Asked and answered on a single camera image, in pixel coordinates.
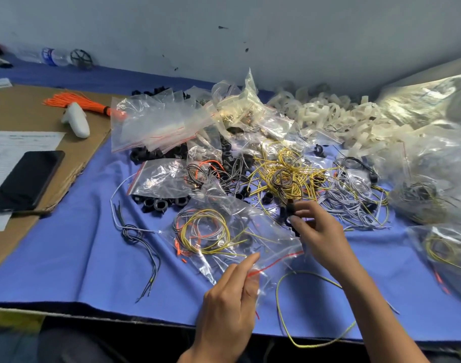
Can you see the black smartphone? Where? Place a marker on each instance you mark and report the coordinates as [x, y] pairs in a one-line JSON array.
[[26, 181]]

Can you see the person's left hand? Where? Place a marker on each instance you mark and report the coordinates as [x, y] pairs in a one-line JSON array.
[[226, 313]]

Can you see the clear zip plastic bag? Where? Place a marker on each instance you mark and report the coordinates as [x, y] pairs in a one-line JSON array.
[[238, 223]]

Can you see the person's right forearm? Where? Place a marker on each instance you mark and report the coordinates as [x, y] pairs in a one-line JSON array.
[[385, 321]]

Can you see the heap of plastic bags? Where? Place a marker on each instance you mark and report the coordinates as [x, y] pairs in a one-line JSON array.
[[242, 109]]

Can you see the white paper sheet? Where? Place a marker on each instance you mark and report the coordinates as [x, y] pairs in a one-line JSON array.
[[11, 141]]

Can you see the pile of black plastic rings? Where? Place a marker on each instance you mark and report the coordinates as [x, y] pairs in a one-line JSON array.
[[151, 204]]

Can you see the red-zip plastic bag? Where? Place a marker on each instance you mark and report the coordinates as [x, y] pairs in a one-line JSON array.
[[162, 177]]

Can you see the person's right hand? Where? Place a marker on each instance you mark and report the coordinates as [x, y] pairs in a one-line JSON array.
[[325, 238]]

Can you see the pile of large plastic bags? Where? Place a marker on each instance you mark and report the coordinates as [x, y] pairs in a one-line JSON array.
[[435, 155]]

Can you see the stack of plastic bags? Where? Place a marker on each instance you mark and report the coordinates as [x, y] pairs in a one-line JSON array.
[[155, 121]]

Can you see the orange tie bundle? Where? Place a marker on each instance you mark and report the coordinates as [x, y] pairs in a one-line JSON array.
[[75, 100]]

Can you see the white handheld device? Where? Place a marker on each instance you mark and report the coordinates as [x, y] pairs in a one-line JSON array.
[[76, 121]]

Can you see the blue cloth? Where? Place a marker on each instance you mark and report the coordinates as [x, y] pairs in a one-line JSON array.
[[71, 253]]

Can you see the black round wheel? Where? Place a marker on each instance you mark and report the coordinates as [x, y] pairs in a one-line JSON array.
[[81, 59]]

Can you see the pile of white plastic wheels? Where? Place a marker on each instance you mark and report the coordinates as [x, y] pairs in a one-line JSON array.
[[336, 117]]

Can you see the brown cardboard sheet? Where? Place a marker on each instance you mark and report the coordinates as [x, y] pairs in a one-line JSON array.
[[26, 109]]

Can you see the clear plastic water bottle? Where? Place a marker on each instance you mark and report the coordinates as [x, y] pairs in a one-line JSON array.
[[41, 56]]

